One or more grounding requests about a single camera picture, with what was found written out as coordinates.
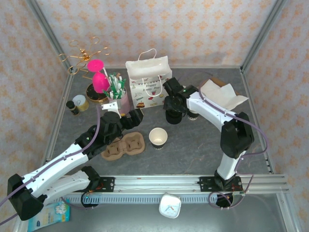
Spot black plastic cup lid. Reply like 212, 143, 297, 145
165, 110, 182, 125

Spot paper cup with black sleeve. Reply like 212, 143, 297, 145
149, 127, 168, 150

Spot white paper gift bag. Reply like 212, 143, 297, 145
125, 48, 172, 109

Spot blue wet wipes pack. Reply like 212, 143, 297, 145
28, 199, 70, 232

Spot pink metal bucket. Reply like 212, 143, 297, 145
107, 88, 131, 117

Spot black gold-rimmed round tray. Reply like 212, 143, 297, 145
85, 82, 109, 102

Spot gold tin can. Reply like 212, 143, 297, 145
71, 94, 89, 112

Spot wrapped straws bundle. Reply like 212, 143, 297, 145
102, 72, 127, 100

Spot small dark bottle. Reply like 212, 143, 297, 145
66, 100, 80, 116

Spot white paper napkin pile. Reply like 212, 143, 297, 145
200, 79, 249, 111

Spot pink plastic goblet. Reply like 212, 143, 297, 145
86, 59, 111, 94

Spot white alarm clock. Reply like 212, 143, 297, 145
158, 192, 182, 219

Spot aluminium table side rail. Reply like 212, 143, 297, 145
43, 72, 74, 165
240, 67, 276, 174

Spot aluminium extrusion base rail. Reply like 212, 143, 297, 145
65, 174, 289, 194

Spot gold wire stand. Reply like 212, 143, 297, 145
57, 36, 112, 80

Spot grey slotted cable duct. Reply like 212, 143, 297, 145
52, 193, 219, 204

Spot aluminium frame post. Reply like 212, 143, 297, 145
241, 0, 289, 71
25, 0, 73, 73

